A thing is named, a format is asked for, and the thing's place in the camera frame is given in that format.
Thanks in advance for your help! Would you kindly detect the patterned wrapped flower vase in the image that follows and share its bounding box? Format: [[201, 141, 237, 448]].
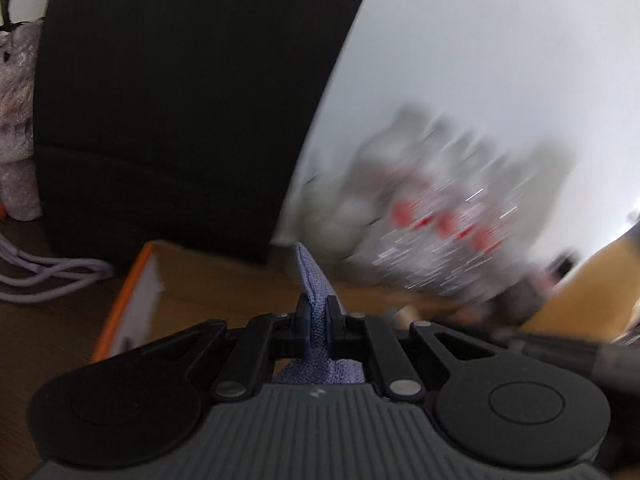
[[0, 17, 44, 222]]

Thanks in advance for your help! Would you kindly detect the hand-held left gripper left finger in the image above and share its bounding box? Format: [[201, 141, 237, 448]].
[[145, 293, 312, 404]]

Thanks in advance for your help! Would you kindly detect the pack of water bottles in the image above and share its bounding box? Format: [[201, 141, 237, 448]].
[[300, 102, 576, 307]]

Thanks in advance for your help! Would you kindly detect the red cardboard box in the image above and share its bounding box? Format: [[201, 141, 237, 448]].
[[91, 240, 451, 364]]

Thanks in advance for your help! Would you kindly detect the purple cable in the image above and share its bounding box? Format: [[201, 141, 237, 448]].
[[0, 230, 114, 304]]

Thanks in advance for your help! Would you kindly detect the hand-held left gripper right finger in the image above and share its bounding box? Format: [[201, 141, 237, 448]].
[[326, 296, 502, 404]]

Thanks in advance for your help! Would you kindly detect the purple cloth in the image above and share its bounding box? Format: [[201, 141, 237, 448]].
[[272, 241, 369, 387]]

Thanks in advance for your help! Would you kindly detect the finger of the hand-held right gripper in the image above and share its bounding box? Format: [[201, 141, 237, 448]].
[[500, 331, 640, 397]]

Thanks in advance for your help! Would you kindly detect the yellow thermos jug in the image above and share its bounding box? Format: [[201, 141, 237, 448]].
[[530, 232, 640, 347]]

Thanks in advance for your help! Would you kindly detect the black paper bag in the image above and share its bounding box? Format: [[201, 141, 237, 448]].
[[32, 0, 383, 281]]

